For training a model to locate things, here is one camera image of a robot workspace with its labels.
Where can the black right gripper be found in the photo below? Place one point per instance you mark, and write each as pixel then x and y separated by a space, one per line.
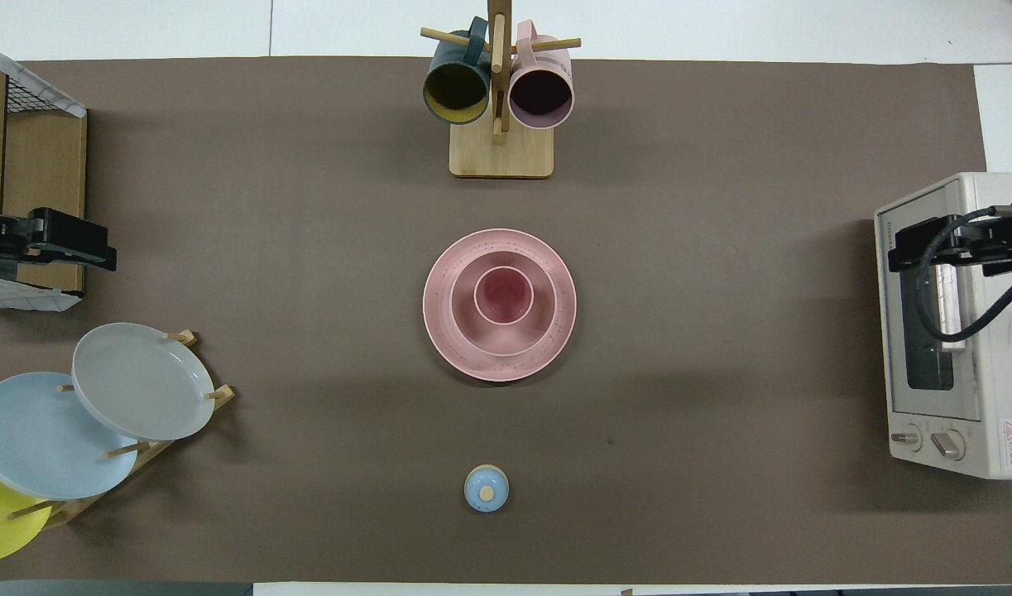
pixel 961 240

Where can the small blue call bell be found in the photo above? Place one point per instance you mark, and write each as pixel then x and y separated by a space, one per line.
pixel 486 490

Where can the grey plate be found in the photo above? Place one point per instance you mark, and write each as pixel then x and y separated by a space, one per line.
pixel 141 381

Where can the wooden mug tree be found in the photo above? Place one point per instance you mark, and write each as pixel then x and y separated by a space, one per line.
pixel 501 153

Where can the pink cup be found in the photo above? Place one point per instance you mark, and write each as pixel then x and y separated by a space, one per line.
pixel 503 295

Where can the brown table mat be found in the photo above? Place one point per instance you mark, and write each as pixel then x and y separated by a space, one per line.
pixel 721 207

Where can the wooden plate rack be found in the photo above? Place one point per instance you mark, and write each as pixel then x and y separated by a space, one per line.
pixel 154 449

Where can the pink bowl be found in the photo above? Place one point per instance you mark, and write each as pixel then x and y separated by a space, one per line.
pixel 506 335

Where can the light blue plate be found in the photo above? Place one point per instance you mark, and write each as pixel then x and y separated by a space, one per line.
pixel 34 439

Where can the pale pink mug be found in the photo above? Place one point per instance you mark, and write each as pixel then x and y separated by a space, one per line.
pixel 541 95

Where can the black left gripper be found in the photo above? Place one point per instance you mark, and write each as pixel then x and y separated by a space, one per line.
pixel 59 230

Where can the dark teal mug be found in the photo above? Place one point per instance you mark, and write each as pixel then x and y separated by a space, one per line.
pixel 457 91

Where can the pink plate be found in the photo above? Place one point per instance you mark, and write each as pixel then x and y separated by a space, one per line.
pixel 439 331

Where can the white toaster oven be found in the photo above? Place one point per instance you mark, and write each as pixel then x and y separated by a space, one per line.
pixel 985 372

